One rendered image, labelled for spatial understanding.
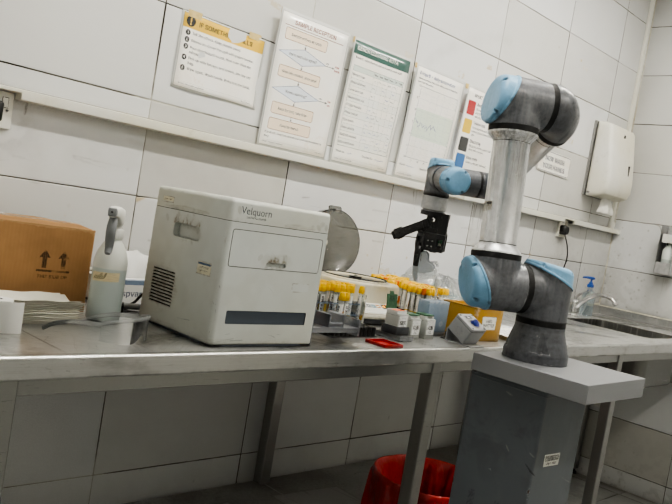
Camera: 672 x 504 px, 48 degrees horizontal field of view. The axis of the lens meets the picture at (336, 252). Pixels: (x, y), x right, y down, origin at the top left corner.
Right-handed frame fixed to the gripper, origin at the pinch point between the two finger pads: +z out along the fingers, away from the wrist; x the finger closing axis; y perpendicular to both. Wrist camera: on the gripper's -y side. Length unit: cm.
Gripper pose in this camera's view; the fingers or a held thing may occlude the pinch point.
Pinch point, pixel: (413, 276)
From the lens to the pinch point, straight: 225.3
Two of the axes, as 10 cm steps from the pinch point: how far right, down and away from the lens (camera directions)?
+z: -1.7, 9.8, 1.2
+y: 9.5, 1.9, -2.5
